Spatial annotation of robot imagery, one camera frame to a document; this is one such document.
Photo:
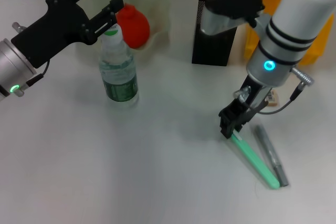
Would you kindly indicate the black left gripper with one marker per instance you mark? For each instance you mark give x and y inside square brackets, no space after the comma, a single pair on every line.
[57,30]

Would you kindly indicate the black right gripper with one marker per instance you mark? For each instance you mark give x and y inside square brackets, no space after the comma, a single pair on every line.
[249,100]

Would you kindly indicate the mint green pen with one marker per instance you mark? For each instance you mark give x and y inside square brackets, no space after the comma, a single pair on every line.
[257,163]

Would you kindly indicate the grey pen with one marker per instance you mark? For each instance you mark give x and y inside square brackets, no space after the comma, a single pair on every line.
[270,153]

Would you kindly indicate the beige eraser with barcode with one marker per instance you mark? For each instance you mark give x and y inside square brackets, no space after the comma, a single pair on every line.
[273,99]

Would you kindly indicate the red orange fruit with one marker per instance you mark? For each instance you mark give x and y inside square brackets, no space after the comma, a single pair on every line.
[136,30]

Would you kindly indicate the clear green label water bottle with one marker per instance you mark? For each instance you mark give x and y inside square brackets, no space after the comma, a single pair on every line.
[119,77]

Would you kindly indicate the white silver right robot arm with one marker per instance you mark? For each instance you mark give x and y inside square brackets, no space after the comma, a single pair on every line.
[294,30]

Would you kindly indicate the translucent wavy fruit plate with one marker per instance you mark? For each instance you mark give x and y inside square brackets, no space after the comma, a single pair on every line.
[157,6]

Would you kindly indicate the black mesh pen holder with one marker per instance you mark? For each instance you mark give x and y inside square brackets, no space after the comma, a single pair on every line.
[210,48]

